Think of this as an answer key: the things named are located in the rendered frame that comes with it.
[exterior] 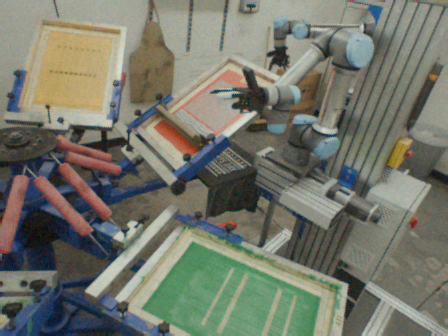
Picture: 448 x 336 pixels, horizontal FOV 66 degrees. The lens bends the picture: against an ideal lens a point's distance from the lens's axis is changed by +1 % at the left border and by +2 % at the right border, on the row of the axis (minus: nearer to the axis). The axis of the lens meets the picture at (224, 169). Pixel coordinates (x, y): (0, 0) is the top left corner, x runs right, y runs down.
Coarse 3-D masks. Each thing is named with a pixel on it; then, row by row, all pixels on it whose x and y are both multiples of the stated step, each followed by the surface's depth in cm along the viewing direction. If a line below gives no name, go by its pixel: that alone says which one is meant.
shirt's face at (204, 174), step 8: (232, 144) 245; (240, 152) 237; (248, 160) 229; (248, 168) 220; (200, 176) 205; (208, 176) 206; (216, 176) 207; (224, 176) 208; (232, 176) 210; (208, 184) 199
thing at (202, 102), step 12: (228, 72) 214; (216, 84) 211; (228, 84) 207; (240, 84) 203; (192, 96) 211; (204, 96) 207; (180, 108) 207; (192, 108) 204; (204, 108) 200; (168, 132) 197
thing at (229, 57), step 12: (228, 60) 219; (240, 60) 212; (204, 72) 216; (216, 72) 218; (264, 72) 197; (192, 84) 212; (180, 96) 211; (168, 108) 210; (240, 120) 179; (252, 120) 180; (144, 132) 198; (228, 132) 177; (240, 132) 179; (156, 144) 189; (168, 156) 180
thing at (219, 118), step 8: (224, 104) 197; (208, 112) 197; (216, 112) 195; (224, 112) 192; (232, 112) 190; (200, 120) 195; (208, 120) 193; (216, 120) 190; (224, 120) 188; (232, 120) 186; (208, 128) 189; (216, 128) 186; (224, 128) 185; (216, 136) 183; (176, 144) 189; (184, 144) 187; (184, 152) 183; (192, 152) 181
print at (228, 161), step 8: (224, 152) 234; (232, 152) 235; (216, 160) 223; (224, 160) 225; (232, 160) 226; (240, 160) 227; (208, 168) 213; (216, 168) 215; (224, 168) 216; (232, 168) 217; (240, 168) 219
